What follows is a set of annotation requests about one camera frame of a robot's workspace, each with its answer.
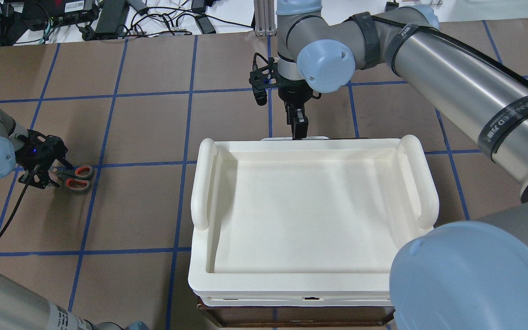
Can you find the grey orange handled scissors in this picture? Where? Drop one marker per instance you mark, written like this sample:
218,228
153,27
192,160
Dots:
77,180

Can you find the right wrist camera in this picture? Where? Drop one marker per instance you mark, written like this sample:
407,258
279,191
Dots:
261,78

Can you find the cream plastic storage box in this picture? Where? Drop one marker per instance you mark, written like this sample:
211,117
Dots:
314,220

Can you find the aluminium frame post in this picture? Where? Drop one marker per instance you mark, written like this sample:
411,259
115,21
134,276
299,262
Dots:
265,18

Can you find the dark wooden drawer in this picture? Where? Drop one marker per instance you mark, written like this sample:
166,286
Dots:
291,316

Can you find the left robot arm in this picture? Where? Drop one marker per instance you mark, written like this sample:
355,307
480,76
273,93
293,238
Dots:
21,308

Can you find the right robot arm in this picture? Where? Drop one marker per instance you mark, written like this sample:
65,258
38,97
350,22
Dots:
377,104

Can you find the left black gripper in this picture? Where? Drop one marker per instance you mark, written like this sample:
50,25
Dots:
51,147

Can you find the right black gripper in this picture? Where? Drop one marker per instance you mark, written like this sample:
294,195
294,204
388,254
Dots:
294,96

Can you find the black power adapter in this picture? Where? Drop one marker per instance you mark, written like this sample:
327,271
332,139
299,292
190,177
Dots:
112,19

